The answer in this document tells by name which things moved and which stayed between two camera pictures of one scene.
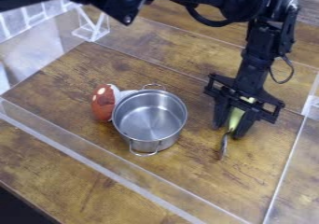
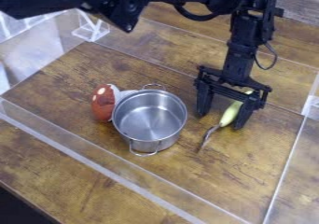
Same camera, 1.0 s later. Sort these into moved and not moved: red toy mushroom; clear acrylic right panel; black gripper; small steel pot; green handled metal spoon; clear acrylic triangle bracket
Moved: black gripper; green handled metal spoon
Not moved: small steel pot; red toy mushroom; clear acrylic triangle bracket; clear acrylic right panel
